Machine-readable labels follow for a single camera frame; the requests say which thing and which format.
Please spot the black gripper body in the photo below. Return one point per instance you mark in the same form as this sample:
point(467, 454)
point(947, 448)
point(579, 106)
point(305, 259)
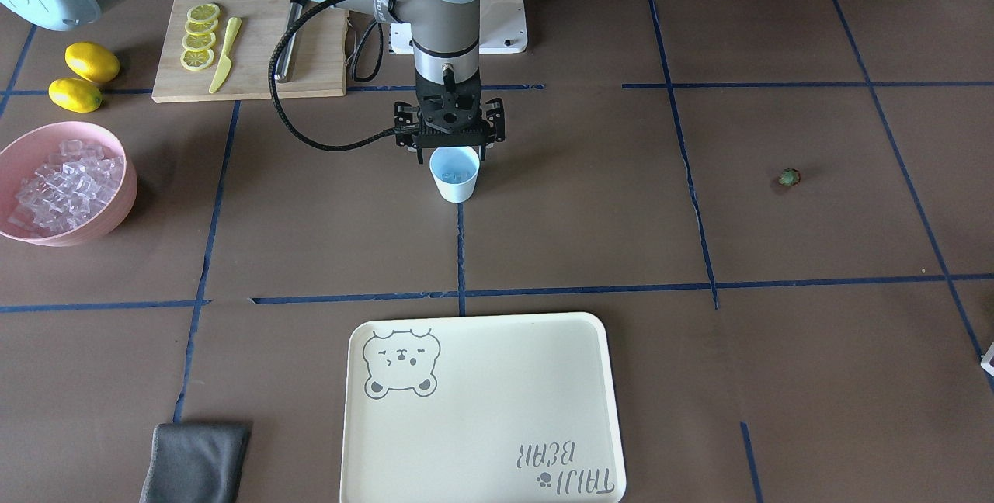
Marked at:
point(403, 121)

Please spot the clear ice cubes pile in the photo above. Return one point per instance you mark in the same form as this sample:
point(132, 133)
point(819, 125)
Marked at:
point(68, 190)

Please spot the light blue plastic cup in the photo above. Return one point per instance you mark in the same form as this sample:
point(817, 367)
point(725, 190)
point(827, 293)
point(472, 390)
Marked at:
point(455, 171)

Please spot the wooden cutting board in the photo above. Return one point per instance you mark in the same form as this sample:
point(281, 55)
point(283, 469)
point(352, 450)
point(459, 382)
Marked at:
point(317, 67)

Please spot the yellow plastic knife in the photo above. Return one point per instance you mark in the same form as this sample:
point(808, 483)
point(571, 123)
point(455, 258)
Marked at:
point(224, 62)

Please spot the lemon slice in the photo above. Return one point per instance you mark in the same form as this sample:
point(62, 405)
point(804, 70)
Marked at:
point(201, 28)
point(197, 60)
point(203, 13)
point(202, 42)

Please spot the cream bear serving tray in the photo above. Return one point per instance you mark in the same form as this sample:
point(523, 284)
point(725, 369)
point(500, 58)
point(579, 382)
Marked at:
point(503, 408)

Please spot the red strawberry on table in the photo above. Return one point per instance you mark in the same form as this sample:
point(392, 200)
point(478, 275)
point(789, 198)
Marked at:
point(789, 178)

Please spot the yellow lemon upper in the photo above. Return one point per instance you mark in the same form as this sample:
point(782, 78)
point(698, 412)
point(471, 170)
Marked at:
point(92, 62)

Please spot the yellow lemon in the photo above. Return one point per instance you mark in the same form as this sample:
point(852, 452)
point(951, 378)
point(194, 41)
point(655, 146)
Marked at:
point(75, 95)
point(92, 62)

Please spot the yellow lemon lower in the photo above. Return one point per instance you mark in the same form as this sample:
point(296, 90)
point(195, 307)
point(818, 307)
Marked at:
point(75, 95)

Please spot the pink bowl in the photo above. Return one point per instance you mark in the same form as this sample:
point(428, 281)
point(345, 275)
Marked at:
point(29, 150)

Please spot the grey folded cloth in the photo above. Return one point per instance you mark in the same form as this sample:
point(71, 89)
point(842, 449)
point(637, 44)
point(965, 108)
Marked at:
point(196, 462)

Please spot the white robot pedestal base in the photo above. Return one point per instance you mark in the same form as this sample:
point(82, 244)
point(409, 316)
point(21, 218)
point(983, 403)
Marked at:
point(505, 14)

